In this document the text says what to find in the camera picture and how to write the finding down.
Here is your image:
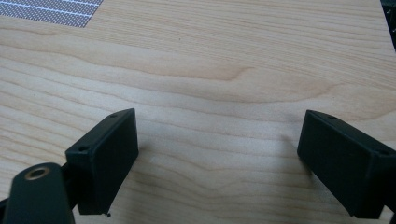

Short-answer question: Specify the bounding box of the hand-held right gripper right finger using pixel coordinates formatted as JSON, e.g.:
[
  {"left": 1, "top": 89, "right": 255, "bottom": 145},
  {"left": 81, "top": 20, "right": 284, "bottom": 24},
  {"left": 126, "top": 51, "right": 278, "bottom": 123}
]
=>
[{"left": 296, "top": 109, "right": 396, "bottom": 219}]

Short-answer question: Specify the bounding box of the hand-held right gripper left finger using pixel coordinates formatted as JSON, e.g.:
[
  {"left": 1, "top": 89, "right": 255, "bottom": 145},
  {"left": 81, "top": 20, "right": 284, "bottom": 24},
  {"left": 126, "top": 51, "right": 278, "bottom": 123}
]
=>
[{"left": 64, "top": 107, "right": 140, "bottom": 217}]

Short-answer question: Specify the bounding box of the grey checked cloth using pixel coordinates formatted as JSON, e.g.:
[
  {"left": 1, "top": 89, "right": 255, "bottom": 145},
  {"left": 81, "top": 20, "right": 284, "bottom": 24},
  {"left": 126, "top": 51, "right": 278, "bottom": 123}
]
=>
[{"left": 0, "top": 0, "right": 105, "bottom": 29}]

